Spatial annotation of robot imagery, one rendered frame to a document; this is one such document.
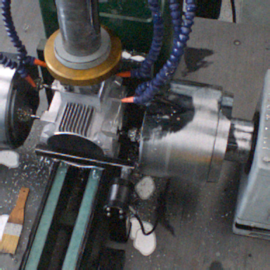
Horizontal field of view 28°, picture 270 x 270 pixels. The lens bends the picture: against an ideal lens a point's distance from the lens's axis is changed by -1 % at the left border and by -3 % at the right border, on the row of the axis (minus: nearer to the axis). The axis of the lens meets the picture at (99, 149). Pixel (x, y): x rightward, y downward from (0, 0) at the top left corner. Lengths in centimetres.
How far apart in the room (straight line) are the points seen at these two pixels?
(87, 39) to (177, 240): 61
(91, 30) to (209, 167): 42
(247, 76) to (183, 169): 61
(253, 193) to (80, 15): 58
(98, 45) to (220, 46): 74
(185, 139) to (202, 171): 9
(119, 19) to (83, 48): 26
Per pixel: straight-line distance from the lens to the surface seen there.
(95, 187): 145
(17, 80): 139
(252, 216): 145
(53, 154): 139
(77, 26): 117
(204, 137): 127
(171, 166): 131
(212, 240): 153
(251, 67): 187
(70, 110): 135
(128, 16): 145
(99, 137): 132
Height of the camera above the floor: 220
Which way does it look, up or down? 58 degrees down
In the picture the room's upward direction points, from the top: 6 degrees counter-clockwise
